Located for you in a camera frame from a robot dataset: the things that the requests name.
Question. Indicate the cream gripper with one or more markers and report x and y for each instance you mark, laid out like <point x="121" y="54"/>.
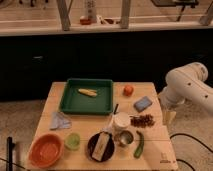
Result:
<point x="168" y="116"/>

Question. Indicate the blue sponge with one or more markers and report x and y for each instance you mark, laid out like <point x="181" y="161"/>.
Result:
<point x="142" y="104"/>

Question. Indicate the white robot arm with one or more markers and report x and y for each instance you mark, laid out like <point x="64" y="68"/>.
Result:
<point x="185" y="83"/>

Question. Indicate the green plastic tray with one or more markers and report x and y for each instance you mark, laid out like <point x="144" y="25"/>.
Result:
<point x="74" y="102"/>

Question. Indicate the green cucumber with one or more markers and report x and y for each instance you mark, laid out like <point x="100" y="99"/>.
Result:
<point x="139" y="149"/>

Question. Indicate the white round container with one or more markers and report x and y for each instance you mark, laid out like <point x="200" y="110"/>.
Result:
<point x="121" y="121"/>

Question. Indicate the orange tomato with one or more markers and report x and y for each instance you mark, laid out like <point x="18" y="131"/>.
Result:
<point x="128" y="90"/>

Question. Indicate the silver metal cup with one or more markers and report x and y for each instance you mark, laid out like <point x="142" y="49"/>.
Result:
<point x="124" y="138"/>

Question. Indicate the black marker pen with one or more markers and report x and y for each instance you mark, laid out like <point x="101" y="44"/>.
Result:
<point x="115" y="109"/>

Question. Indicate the wooden block on plate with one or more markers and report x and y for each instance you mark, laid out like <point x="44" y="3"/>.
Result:
<point x="102" y="148"/>

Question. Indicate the black round plate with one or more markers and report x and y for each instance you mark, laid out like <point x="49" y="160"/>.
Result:
<point x="92" y="142"/>

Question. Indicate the small green cup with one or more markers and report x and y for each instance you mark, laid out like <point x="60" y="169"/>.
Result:
<point x="72" y="141"/>

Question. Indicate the blue folded cloth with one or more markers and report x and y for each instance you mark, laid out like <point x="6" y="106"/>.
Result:
<point x="59" y="121"/>

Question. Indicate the red object on shelf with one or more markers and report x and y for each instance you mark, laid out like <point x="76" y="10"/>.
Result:
<point x="85" y="21"/>

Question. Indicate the orange plastic bowl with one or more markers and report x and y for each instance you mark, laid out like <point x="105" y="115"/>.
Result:
<point x="46" y="150"/>

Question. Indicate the black stand at left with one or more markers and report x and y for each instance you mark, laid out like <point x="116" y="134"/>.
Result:
<point x="9" y="154"/>

